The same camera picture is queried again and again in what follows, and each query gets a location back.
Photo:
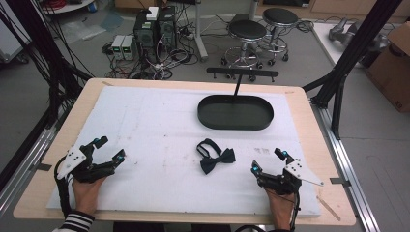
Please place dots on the black round stool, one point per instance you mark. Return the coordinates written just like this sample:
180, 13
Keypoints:
247, 29
280, 16

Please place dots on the round white table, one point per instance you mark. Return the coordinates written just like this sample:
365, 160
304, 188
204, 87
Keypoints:
69, 6

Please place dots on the person's left hand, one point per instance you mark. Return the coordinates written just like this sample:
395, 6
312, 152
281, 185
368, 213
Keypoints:
86, 195

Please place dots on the aluminium rail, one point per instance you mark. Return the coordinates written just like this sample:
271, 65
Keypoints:
348, 161
22, 174

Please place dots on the black bow tie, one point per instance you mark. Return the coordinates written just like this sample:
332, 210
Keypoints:
211, 164

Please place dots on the brown cardboard box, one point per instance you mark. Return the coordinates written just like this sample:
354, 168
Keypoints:
393, 74

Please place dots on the black metal frame post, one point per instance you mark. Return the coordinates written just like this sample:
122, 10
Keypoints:
354, 45
38, 42

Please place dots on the person's right hand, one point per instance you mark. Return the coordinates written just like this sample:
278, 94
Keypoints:
281, 209

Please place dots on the white foam mat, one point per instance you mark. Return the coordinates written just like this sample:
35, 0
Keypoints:
145, 129

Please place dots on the white metal table leg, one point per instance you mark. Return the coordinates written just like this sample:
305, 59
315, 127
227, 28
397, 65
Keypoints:
200, 32

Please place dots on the small white box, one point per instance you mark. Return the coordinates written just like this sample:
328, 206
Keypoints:
152, 13

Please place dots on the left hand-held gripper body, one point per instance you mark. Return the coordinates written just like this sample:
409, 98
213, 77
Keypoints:
72, 161

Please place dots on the black wheeled stand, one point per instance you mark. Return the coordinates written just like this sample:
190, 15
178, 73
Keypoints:
241, 72

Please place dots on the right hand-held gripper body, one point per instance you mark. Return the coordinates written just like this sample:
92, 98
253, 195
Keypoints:
299, 170

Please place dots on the thin wooden stick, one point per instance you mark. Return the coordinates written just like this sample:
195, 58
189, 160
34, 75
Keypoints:
328, 208

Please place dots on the black tape piece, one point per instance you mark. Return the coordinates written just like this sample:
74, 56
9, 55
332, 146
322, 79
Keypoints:
43, 167
340, 182

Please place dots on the black oval tray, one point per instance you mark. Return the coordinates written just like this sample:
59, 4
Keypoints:
235, 114

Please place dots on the grey power supply unit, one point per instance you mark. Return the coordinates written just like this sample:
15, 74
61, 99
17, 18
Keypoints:
117, 46
129, 47

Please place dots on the black computer tower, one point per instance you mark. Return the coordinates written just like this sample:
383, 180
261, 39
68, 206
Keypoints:
145, 32
167, 29

